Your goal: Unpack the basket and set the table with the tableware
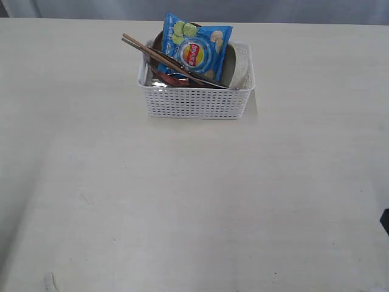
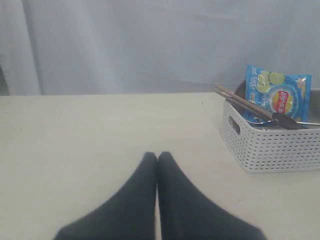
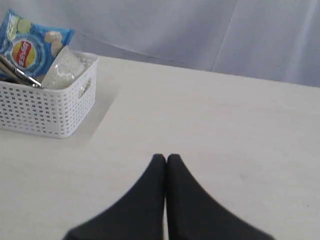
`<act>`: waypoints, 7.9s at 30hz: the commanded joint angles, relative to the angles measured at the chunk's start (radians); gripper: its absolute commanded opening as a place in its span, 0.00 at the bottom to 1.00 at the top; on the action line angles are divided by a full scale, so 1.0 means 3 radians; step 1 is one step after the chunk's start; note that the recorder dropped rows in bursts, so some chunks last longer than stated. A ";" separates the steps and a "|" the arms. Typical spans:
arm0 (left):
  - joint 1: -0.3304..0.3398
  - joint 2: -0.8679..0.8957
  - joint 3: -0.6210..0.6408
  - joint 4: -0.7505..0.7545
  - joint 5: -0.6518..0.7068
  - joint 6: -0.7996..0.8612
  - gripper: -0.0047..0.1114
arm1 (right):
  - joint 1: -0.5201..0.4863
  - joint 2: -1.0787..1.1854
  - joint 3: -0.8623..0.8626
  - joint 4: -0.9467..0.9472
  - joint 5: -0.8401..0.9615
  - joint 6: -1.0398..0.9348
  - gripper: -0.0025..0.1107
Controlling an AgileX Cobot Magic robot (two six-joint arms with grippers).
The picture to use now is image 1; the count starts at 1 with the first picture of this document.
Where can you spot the shiny steel cup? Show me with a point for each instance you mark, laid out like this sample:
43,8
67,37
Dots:
152,80

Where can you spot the blue chips bag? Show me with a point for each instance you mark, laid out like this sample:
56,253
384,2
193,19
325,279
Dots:
215,40

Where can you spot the silver table knife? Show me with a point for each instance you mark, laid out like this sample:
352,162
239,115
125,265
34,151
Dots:
202,79

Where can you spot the brown wooden plate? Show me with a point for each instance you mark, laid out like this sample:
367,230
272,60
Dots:
156,42

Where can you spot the red-brown wooden spoon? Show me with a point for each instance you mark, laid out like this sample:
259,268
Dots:
169,80

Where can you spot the white perforated plastic basket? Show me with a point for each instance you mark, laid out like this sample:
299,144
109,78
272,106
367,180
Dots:
202,103

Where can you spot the beige ceramic bowl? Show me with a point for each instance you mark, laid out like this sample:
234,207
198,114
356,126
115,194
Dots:
229,66

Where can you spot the brown wooden chopstick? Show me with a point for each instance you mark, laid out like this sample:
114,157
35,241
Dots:
160,53
153,55

